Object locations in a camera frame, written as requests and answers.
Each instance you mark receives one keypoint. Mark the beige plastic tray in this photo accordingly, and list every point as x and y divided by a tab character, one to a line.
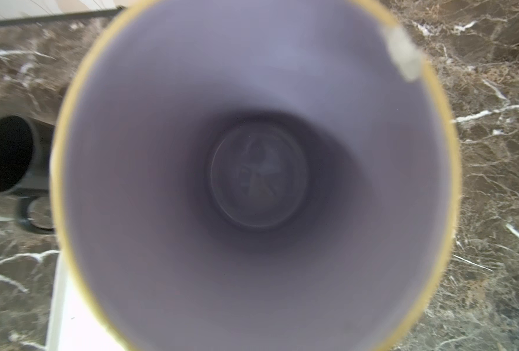
72	326

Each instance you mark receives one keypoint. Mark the pink mug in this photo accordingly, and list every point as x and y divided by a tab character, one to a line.
256	175

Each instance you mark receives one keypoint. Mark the black mug white rim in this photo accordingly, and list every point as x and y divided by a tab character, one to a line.
25	151

